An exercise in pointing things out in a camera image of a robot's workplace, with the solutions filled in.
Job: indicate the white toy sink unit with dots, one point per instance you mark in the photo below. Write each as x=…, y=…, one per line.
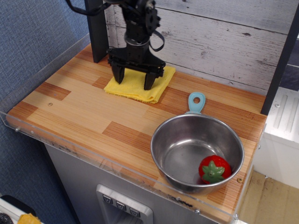
x=277, y=154

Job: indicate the silver dispenser button panel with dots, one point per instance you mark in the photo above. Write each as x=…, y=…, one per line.
x=120, y=209

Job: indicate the dark grey right post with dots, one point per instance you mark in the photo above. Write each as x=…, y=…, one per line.
x=282, y=63

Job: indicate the silver bowl with blue handle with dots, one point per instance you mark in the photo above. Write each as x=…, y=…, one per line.
x=180, y=144

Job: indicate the dark grey left post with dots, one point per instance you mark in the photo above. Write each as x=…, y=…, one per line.
x=98, y=36

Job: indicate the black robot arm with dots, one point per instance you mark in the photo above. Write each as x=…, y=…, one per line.
x=141, y=23

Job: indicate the yellow object bottom corner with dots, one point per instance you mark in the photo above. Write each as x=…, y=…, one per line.
x=28, y=219

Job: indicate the red toy strawberry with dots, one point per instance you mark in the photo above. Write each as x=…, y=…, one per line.
x=214, y=169

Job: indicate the clear acrylic guard rail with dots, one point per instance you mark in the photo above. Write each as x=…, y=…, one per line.
x=51, y=85

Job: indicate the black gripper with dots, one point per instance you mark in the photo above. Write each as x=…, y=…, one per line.
x=139, y=59

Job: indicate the dark grey post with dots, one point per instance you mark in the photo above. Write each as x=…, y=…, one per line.
x=98, y=36
x=282, y=63

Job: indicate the yellow towel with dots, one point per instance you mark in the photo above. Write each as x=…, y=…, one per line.
x=132, y=85

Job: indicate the grey toy fridge cabinet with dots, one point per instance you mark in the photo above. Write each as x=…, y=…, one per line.
x=81, y=178

